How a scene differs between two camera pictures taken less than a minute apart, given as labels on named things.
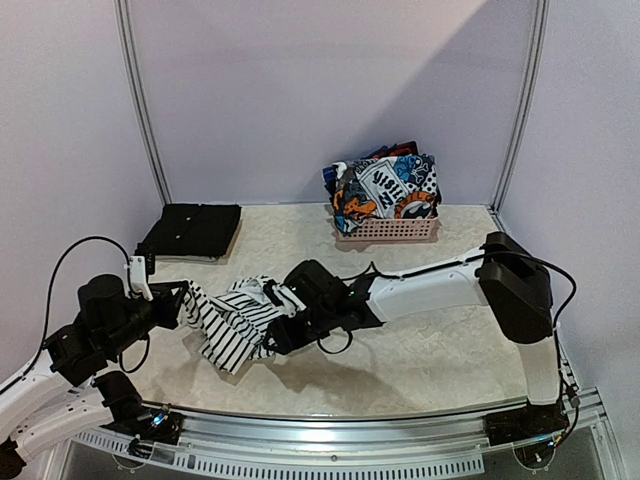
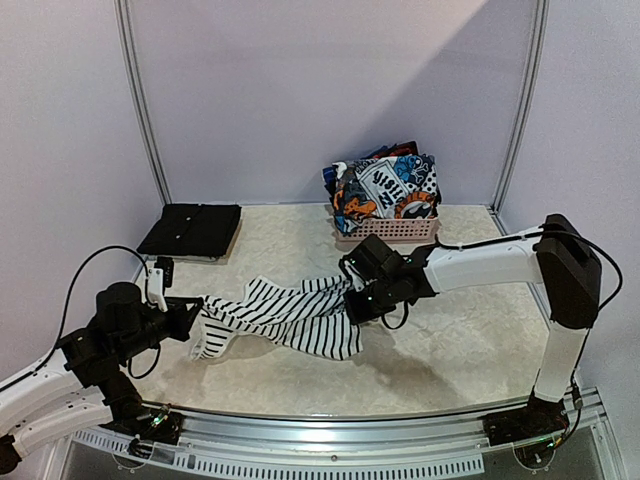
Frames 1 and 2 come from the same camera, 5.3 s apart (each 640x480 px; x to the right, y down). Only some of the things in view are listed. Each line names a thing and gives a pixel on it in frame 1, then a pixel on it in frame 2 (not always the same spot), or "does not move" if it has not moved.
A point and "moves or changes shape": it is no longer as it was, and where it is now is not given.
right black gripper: x=279 y=325 → x=353 y=307
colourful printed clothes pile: x=398 y=182 does not move
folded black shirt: x=190 y=229 does not move
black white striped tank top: x=237 y=325 moves or changes shape
